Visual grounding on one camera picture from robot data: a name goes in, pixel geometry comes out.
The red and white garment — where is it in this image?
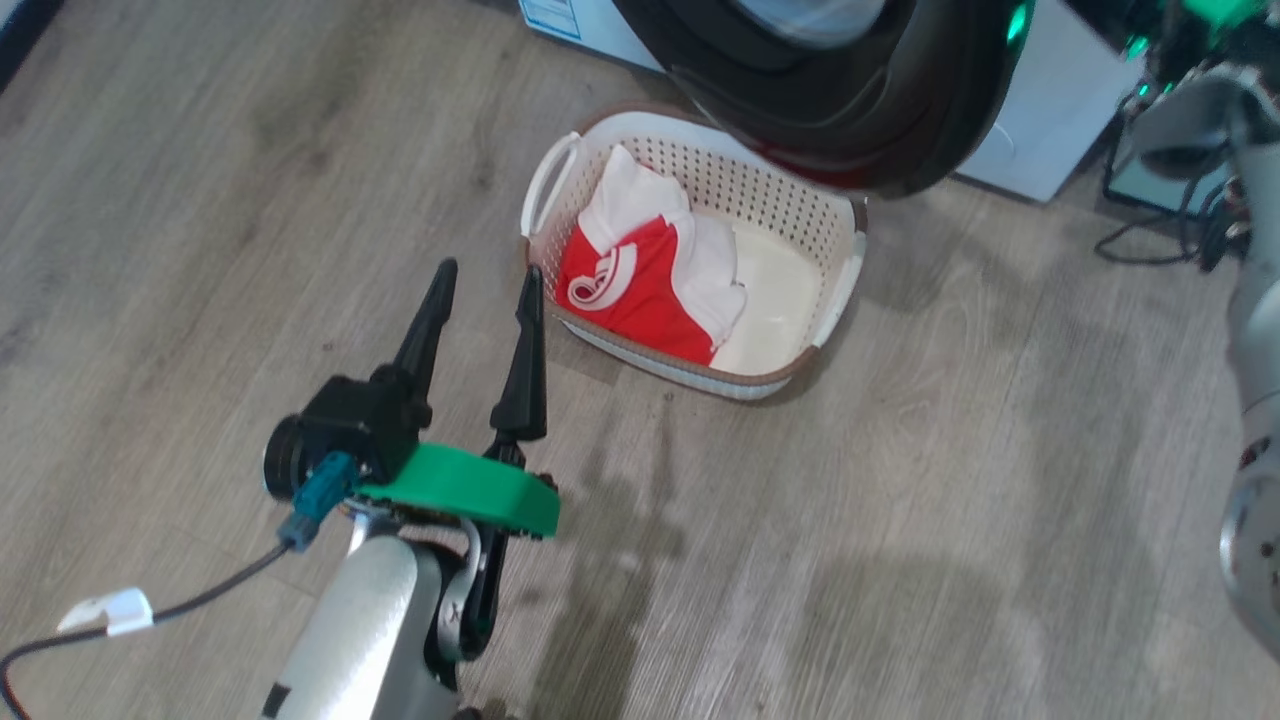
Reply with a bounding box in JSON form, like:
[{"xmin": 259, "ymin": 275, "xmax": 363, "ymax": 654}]
[{"xmin": 555, "ymin": 145, "xmax": 749, "ymax": 367}]

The cream perforated laundry basket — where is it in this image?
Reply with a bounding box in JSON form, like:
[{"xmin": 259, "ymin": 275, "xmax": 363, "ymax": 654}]
[{"xmin": 520, "ymin": 108, "xmax": 869, "ymax": 403}]

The white cable tag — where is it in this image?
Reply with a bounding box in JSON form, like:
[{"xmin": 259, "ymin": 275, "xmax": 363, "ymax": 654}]
[{"xmin": 57, "ymin": 587, "xmax": 154, "ymax": 638}]

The blue white energy label sticker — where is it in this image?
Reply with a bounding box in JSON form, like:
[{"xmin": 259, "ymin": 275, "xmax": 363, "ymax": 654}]
[{"xmin": 520, "ymin": 0, "xmax": 583, "ymax": 43}]

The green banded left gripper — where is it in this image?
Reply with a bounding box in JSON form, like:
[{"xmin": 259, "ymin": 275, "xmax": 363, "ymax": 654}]
[{"xmin": 345, "ymin": 258, "xmax": 562, "ymax": 541}]

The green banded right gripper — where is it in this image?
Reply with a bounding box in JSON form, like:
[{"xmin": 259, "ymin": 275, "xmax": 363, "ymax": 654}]
[{"xmin": 1110, "ymin": 0, "xmax": 1271, "ymax": 86}]

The black round washing machine door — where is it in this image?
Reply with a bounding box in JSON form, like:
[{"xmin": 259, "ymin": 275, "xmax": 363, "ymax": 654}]
[{"xmin": 610, "ymin": 0, "xmax": 1031, "ymax": 198}]

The white front-load washing machine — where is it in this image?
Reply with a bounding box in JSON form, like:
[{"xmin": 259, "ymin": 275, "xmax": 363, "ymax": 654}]
[{"xmin": 518, "ymin": 0, "xmax": 1146, "ymax": 204}]

